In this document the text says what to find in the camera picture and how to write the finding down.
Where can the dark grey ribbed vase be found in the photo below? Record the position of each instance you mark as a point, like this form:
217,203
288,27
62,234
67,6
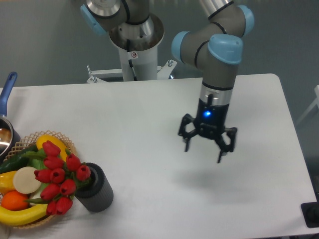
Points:
98,195

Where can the orange fruit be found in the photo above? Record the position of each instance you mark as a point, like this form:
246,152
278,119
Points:
15,201

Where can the yellow bell pepper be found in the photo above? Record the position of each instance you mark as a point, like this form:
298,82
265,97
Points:
6,182

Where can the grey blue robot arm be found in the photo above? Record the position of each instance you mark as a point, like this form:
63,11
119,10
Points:
216,50

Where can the white frame at right edge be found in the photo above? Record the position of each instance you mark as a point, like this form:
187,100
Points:
311,109

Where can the green bok choy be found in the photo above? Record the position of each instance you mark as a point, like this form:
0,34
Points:
36,161

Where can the green cucumber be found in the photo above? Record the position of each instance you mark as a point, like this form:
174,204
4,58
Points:
17,161

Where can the blue handled saucepan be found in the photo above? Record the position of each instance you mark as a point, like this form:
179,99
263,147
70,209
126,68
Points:
8,135

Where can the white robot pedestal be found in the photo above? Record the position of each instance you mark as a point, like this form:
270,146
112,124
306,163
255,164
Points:
137,46

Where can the black device at table edge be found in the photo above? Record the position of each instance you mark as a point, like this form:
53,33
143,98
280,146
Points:
310,212

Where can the yellow banana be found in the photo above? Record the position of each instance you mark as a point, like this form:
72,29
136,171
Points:
22,217

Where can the red tulip bouquet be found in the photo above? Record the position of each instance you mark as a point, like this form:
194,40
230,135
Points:
64,179

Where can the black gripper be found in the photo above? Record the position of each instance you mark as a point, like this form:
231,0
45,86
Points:
211,120

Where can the beige round disc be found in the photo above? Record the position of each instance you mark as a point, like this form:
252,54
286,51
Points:
24,180

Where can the yellow squash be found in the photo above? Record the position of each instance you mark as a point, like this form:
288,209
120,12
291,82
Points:
52,146

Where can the woven wicker basket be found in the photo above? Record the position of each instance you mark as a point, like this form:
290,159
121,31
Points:
28,141

